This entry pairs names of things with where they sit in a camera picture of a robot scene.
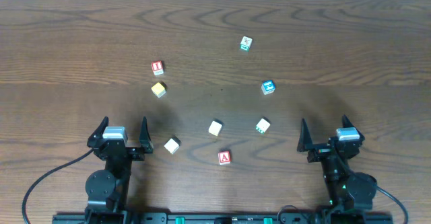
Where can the red letter A block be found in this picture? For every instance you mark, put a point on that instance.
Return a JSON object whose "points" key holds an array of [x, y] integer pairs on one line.
{"points": [[224, 157]]}

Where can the red letter I block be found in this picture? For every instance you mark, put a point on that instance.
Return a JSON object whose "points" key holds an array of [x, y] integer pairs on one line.
{"points": [[157, 67]]}

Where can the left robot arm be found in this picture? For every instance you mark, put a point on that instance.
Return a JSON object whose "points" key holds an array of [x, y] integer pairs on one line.
{"points": [[107, 189]]}

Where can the plain cream block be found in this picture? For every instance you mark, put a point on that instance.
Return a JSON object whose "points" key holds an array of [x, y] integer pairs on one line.
{"points": [[172, 145]]}

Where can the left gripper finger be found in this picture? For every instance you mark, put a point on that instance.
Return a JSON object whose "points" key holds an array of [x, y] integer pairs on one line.
{"points": [[144, 137], [96, 136]]}

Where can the cream block green edge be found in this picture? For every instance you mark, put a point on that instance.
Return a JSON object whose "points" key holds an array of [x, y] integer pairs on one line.
{"points": [[262, 125]]}

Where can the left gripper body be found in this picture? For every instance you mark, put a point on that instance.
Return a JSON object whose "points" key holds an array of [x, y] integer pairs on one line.
{"points": [[120, 151]]}

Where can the yellow wooden block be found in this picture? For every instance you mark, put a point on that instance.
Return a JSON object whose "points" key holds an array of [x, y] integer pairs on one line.
{"points": [[158, 89]]}

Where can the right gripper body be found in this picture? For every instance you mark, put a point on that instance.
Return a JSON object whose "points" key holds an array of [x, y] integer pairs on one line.
{"points": [[328, 151]]}

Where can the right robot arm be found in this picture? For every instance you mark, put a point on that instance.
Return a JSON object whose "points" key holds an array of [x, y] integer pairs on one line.
{"points": [[350, 193]]}

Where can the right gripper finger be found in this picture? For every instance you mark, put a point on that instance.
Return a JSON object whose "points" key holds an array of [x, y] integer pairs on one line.
{"points": [[346, 123], [305, 141]]}

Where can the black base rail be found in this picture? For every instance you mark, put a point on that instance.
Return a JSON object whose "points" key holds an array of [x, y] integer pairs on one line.
{"points": [[163, 218]]}

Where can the cream block yellow edge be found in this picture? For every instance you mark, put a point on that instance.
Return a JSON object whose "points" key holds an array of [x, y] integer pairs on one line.
{"points": [[215, 128]]}

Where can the green picture block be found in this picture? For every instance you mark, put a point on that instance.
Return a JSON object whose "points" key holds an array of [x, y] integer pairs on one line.
{"points": [[245, 43]]}

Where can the blue number 2 block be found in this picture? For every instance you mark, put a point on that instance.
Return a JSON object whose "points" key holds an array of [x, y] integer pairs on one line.
{"points": [[268, 87]]}

